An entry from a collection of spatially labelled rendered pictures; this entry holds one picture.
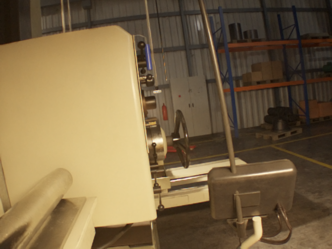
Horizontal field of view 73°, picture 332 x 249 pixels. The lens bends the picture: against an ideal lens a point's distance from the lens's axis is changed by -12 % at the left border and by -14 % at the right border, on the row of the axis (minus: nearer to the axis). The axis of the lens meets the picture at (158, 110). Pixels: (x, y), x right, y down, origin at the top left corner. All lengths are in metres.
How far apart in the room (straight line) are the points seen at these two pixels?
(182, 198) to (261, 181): 1.42
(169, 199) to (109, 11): 8.05
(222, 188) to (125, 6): 8.90
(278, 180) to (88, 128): 0.76
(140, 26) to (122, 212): 8.47
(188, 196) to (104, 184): 1.35
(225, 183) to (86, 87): 0.65
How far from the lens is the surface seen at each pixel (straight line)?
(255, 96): 9.96
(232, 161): 0.94
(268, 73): 8.83
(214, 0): 10.12
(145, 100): 1.28
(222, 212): 1.06
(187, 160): 1.47
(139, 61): 1.14
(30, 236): 0.71
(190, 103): 8.52
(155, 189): 1.25
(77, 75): 1.05
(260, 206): 1.07
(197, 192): 2.34
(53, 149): 1.10
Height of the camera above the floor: 1.60
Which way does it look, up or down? 3 degrees down
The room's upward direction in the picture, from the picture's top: 7 degrees counter-clockwise
